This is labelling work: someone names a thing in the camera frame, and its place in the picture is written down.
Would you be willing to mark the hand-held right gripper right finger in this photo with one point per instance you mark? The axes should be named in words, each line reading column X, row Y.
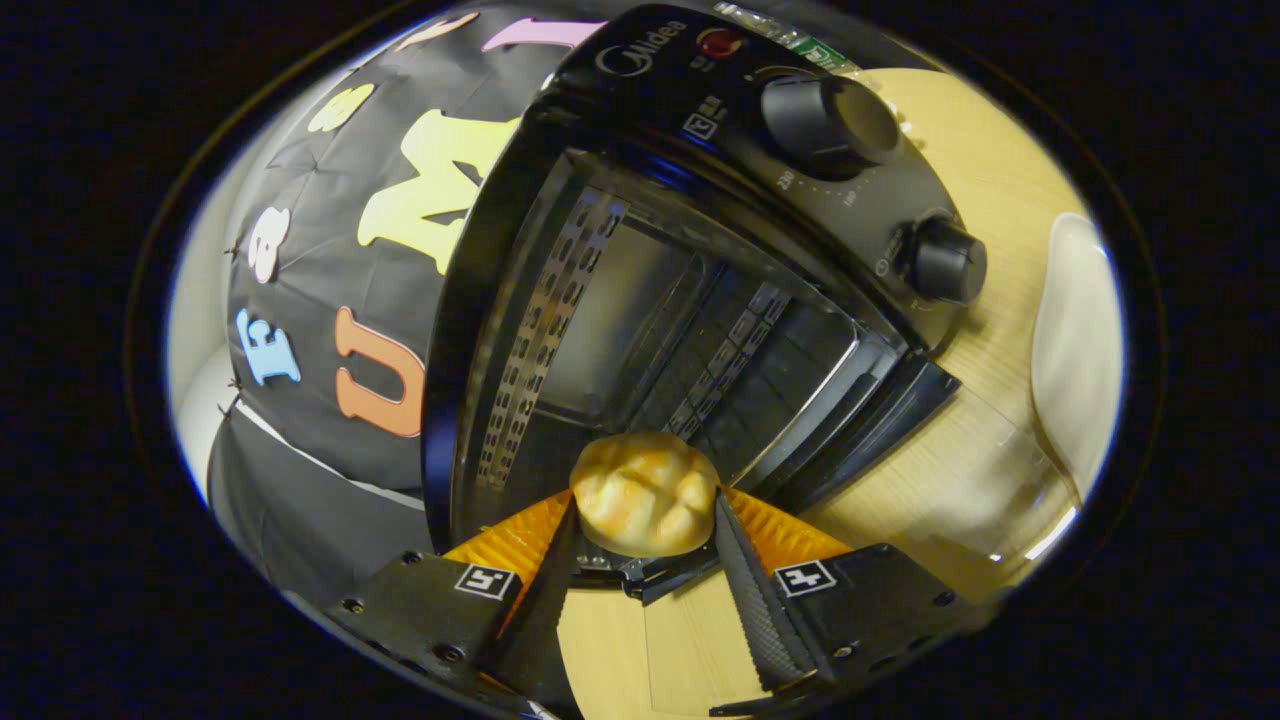
column 760, row 610

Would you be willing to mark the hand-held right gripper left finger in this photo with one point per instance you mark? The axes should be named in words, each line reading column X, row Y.
column 535, row 610

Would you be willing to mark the golden bread bun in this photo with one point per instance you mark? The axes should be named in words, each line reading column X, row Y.
column 645, row 493

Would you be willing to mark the black electric oven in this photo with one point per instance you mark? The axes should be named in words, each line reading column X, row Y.
column 620, row 320

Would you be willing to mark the white rectangular plate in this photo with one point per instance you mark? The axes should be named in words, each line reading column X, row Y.
column 1075, row 350

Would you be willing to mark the black backdrop cloth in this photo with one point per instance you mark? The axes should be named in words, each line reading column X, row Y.
column 300, row 200

